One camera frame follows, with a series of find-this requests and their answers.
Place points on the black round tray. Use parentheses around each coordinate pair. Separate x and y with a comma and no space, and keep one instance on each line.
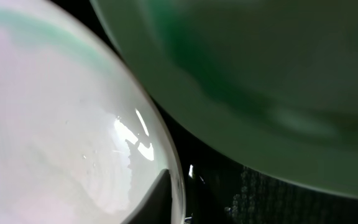
(221,190)

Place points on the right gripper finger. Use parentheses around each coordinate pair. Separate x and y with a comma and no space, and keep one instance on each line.
(156,206)

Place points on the white plate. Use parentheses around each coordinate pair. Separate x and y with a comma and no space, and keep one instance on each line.
(80,140)
(271,84)

